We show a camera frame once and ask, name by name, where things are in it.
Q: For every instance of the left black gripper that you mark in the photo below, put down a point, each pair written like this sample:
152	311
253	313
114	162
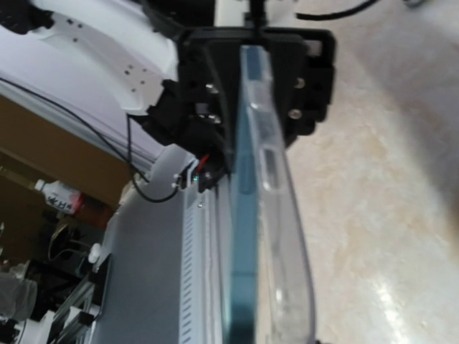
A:
209	71

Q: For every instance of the black phone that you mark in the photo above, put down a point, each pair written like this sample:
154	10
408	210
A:
240	319

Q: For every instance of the clear phone case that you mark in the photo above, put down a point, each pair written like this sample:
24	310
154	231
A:
290	288

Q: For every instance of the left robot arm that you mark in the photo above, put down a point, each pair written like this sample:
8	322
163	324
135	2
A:
131	47

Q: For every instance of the plastic drink bottle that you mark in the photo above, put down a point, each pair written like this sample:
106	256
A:
75	203

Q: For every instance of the person in grey shirt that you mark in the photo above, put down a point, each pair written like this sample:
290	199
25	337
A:
18	296

